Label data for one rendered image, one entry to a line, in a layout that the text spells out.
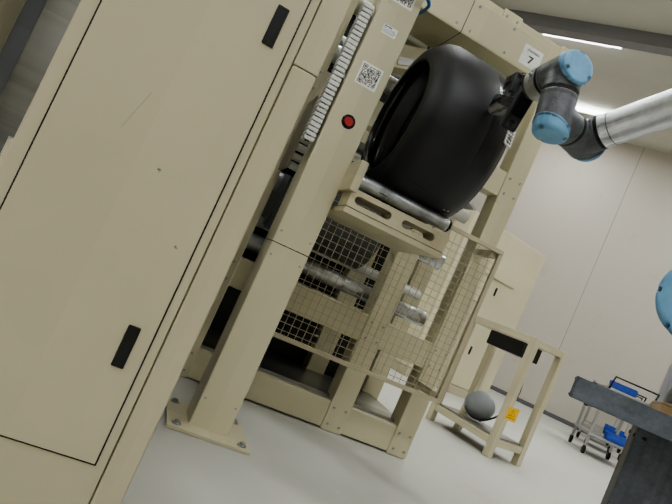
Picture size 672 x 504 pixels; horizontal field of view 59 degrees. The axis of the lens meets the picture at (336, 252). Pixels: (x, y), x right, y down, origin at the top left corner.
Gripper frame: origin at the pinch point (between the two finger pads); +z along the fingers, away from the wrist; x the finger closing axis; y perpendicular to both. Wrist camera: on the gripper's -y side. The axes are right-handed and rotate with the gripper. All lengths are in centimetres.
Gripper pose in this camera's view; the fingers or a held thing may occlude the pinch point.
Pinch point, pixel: (491, 112)
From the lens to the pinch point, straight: 189.6
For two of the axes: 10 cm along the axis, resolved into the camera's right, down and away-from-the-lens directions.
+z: -3.2, 0.5, 9.4
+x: -8.7, -4.1, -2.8
